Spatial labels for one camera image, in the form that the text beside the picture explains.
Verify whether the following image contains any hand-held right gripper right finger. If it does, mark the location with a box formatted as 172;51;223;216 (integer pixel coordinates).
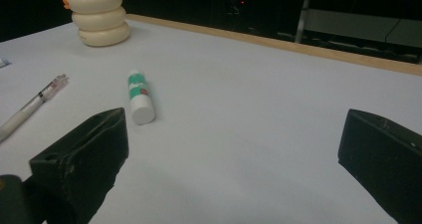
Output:
337;108;422;224

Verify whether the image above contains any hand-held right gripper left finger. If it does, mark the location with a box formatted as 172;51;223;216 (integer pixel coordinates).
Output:
29;107;129;224

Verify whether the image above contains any white table cover sheet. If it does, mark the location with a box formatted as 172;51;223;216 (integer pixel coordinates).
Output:
0;18;422;224

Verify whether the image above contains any cream ringed pen holder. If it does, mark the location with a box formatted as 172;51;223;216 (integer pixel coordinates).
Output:
62;0;132;48

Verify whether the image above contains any green and white glue stick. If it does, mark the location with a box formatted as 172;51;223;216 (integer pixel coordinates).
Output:
126;69;156;125

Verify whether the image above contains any white pen with clear end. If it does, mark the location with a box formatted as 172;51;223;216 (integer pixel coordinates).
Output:
0;73;70;143

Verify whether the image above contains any dark equipment with red light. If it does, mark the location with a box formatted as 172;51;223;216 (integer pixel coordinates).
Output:
225;0;253;29

